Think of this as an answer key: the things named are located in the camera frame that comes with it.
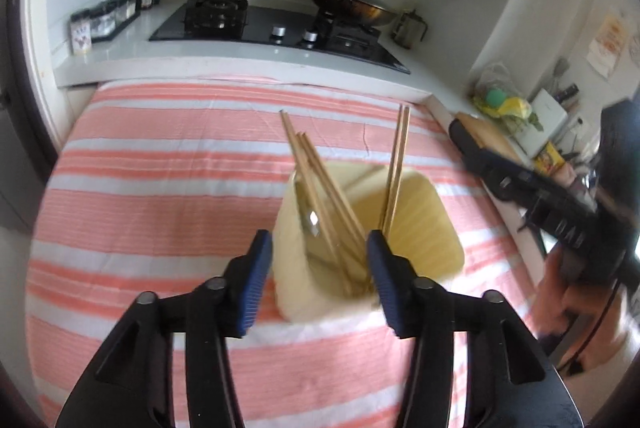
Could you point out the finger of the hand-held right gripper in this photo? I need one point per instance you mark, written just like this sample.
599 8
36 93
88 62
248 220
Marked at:
507 185

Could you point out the person's right forearm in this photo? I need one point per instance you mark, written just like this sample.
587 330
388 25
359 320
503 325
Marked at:
617 343

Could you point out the person's right hand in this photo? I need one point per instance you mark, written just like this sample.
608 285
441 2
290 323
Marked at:
555 298

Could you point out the pink white striped cloth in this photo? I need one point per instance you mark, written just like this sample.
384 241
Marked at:
150 188

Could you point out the steel wok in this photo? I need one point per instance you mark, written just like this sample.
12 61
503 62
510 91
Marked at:
360 13

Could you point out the dark blurred object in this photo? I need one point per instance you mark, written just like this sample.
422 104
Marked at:
622 143

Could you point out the row of spice jars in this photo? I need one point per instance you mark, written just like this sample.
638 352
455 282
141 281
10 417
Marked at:
105 18

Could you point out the green yellow plastic bag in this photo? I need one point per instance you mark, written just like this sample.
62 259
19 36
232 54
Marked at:
500 101

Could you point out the wall paper notice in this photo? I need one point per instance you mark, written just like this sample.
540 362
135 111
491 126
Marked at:
607 43

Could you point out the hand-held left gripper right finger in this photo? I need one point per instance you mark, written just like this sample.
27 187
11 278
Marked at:
387 288

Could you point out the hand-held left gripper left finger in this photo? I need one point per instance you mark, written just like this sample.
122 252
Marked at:
255 278

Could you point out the yellow packet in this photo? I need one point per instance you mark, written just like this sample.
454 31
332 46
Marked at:
547 158

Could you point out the cream ribbed utensil holder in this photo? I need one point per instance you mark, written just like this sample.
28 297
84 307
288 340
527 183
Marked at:
435 238

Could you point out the white knife block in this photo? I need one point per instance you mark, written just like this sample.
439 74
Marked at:
542 118

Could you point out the wooden cutting board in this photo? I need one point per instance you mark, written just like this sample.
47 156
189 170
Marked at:
492 141

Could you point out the black oblong object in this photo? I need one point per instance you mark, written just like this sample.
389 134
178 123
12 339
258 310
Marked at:
467 148

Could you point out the metal pitcher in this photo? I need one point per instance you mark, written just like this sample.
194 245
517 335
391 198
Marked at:
409 31

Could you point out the black gas stove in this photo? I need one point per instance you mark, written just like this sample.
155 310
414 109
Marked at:
260 21

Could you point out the pile of wooden chopsticks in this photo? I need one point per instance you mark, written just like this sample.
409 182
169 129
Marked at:
320 193

